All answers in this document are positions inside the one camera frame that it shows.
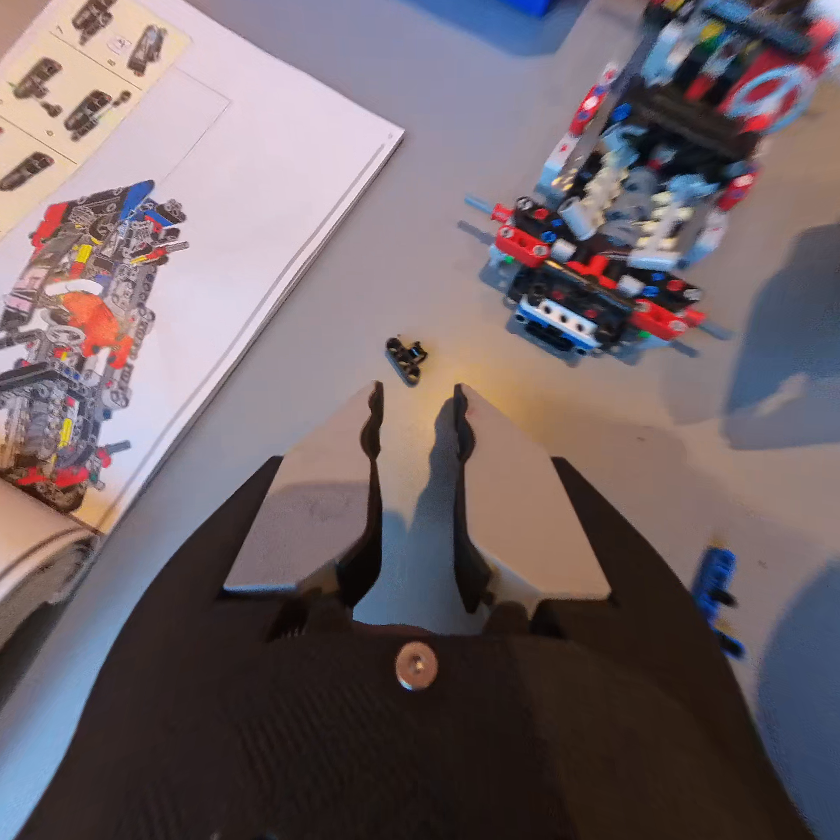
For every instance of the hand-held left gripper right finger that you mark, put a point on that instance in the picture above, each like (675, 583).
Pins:
(531, 525)

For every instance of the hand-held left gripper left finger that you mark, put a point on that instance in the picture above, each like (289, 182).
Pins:
(302, 518)

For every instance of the black angled connector piece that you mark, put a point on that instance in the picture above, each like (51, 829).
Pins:
(407, 358)

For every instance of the blue angled beam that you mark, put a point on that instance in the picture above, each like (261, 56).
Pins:
(718, 584)

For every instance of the brick car chassis model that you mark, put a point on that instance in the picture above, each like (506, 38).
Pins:
(656, 164)

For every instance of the building instruction booklet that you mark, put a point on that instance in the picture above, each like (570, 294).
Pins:
(262, 164)

